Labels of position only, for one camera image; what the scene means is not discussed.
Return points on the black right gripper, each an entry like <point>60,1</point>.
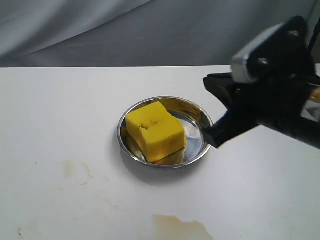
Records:
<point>289,106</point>

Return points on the yellow sponge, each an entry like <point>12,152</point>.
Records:
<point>158,133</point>

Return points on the round steel bowl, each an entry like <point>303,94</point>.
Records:
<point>193,119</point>

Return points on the black stand pole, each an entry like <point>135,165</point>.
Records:
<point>313,21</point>

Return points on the white backdrop cloth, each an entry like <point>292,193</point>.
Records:
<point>135,33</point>

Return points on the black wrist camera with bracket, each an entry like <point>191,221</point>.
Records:
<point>278,49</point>

